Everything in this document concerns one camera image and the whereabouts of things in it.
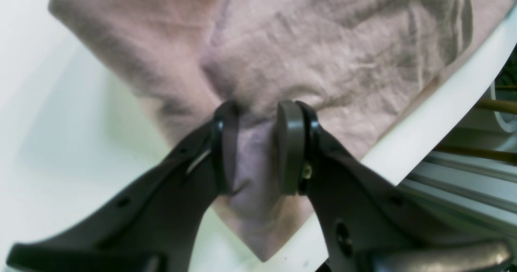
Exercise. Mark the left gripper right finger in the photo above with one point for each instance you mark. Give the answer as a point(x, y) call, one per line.
point(368, 224)

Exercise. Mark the mauve pink T-shirt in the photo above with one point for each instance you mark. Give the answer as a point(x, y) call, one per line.
point(362, 64)

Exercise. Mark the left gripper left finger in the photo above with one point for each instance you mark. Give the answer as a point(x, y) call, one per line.
point(151, 225)

